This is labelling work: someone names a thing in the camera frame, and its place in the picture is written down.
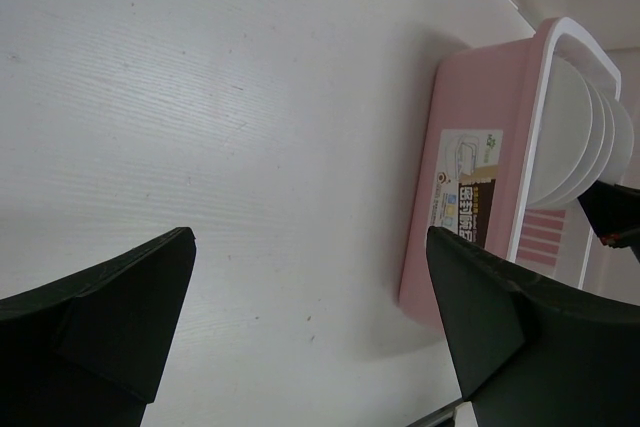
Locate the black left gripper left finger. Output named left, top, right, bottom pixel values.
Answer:
left=1, top=227, right=196, bottom=426

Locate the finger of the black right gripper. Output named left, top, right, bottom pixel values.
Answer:
left=578, top=181, right=640, bottom=259

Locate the white pink dish rack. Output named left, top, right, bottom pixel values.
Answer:
left=398, top=17, right=621, bottom=332

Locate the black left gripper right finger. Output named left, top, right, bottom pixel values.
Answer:
left=426, top=227, right=639, bottom=426

